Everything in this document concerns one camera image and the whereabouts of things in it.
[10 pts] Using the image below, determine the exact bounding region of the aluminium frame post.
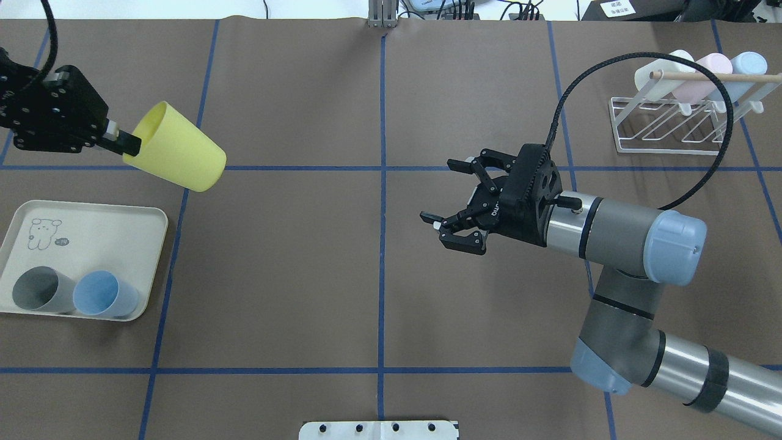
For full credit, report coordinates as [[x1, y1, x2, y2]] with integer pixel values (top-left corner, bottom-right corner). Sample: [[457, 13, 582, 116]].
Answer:
[[368, 0, 400, 29]]

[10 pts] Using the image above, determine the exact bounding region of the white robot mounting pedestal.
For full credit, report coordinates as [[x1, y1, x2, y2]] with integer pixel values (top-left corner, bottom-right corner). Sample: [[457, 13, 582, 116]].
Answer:
[[298, 420, 461, 439]]

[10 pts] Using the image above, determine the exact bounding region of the yellow plastic cup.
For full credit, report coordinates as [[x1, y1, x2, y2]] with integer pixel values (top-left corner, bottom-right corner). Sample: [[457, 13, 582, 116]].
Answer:
[[123, 102, 227, 192]]

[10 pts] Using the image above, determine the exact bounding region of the cream plastic tray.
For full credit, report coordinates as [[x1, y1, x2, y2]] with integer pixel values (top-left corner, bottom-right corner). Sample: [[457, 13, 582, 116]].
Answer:
[[1, 200, 168, 322]]

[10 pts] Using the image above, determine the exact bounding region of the grey plastic cup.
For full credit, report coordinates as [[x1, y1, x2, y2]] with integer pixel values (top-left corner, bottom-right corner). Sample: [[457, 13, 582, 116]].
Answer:
[[12, 266, 76, 313]]

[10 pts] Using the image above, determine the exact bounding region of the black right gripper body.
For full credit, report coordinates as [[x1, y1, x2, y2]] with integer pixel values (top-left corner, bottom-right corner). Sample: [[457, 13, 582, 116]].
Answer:
[[440, 148, 550, 255]]

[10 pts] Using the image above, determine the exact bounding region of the pale green plastic cup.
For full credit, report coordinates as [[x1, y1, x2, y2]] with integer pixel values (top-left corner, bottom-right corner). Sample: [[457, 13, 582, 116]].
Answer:
[[634, 50, 697, 103]]

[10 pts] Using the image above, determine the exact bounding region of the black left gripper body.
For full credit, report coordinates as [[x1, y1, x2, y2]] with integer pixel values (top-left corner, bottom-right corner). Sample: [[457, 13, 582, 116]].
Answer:
[[1, 48, 120, 153]]

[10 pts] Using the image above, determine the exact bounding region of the pink plastic cup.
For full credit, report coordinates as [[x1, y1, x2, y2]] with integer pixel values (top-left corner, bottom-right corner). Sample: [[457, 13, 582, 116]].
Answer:
[[672, 53, 734, 103]]

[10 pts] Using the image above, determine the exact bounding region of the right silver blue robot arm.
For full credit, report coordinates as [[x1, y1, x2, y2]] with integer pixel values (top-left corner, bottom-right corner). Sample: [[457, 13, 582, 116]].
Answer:
[[420, 143, 781, 438]]

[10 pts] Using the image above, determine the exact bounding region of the light blue plastic cup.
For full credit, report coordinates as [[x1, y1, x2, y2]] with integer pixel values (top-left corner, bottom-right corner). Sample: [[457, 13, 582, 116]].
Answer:
[[721, 52, 768, 103]]

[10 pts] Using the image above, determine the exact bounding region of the white wire cup rack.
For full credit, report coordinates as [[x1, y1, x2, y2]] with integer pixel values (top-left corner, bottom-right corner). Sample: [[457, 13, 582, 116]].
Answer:
[[608, 53, 780, 156]]

